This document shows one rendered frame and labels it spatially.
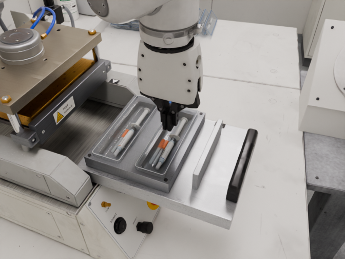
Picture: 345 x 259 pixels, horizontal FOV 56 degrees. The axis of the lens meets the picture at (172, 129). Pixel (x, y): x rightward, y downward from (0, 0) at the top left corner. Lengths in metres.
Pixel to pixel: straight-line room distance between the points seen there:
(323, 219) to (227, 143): 0.83
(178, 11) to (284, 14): 2.70
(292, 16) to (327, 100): 2.16
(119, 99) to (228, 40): 0.81
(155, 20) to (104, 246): 0.44
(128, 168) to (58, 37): 0.32
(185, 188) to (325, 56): 0.62
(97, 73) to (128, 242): 0.36
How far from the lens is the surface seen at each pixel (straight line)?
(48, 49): 0.70
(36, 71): 0.63
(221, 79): 1.22
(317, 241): 1.55
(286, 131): 1.05
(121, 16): 0.37
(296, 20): 3.14
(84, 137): 0.74
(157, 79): 0.51
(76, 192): 0.59
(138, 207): 0.74
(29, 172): 0.62
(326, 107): 1.01
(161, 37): 0.45
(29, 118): 0.62
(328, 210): 1.37
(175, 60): 0.48
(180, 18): 0.44
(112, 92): 0.78
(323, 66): 1.02
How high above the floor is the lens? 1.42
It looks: 43 degrees down
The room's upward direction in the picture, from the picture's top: straight up
